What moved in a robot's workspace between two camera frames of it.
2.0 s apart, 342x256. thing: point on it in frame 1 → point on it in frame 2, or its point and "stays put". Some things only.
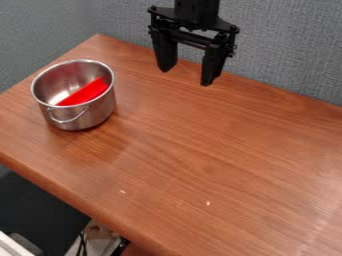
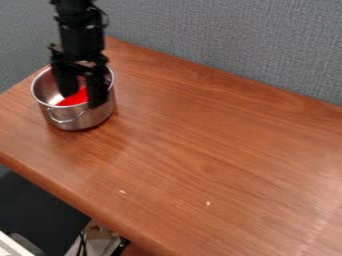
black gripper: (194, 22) → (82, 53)
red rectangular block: (83, 94) stays put
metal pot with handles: (56, 81) stays put
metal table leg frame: (96, 241) stays put
